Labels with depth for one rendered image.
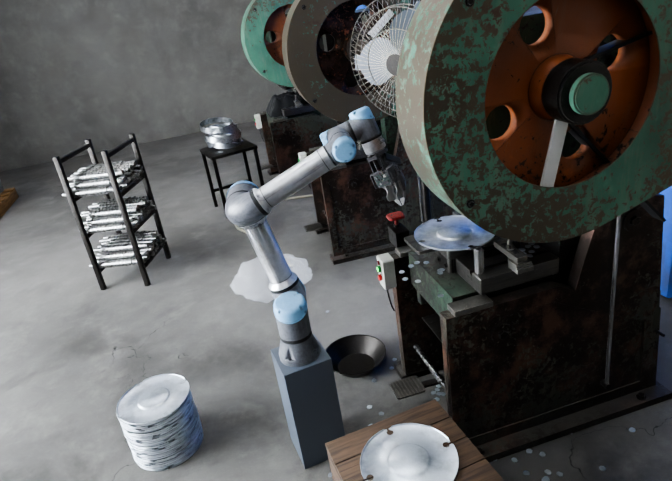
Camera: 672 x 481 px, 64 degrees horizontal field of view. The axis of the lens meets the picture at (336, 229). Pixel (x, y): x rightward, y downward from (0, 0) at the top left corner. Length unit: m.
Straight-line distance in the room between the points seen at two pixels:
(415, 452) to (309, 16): 2.18
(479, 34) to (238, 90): 7.14
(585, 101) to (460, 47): 0.34
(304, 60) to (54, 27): 5.71
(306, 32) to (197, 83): 5.37
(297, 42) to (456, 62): 1.79
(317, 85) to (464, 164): 1.79
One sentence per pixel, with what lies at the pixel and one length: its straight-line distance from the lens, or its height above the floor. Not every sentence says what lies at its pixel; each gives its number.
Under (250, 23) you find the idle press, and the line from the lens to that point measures 4.72.
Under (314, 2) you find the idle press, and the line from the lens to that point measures 3.05.
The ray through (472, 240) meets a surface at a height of 0.78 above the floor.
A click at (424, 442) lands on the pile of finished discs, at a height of 0.35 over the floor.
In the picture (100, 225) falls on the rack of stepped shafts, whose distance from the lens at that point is 3.89.
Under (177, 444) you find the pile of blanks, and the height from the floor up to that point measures 0.09.
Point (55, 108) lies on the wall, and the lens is 8.51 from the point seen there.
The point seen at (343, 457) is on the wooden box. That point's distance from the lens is 1.80.
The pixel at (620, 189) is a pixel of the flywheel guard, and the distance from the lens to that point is 1.70.
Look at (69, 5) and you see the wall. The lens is 8.35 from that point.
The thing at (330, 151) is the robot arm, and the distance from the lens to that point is 1.70.
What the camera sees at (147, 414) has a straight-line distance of 2.36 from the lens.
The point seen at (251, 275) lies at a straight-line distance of 3.27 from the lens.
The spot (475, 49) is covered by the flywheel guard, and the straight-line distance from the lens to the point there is 1.35.
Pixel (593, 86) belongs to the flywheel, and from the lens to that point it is 1.47.
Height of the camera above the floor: 1.65
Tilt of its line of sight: 24 degrees down
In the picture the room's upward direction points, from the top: 9 degrees counter-clockwise
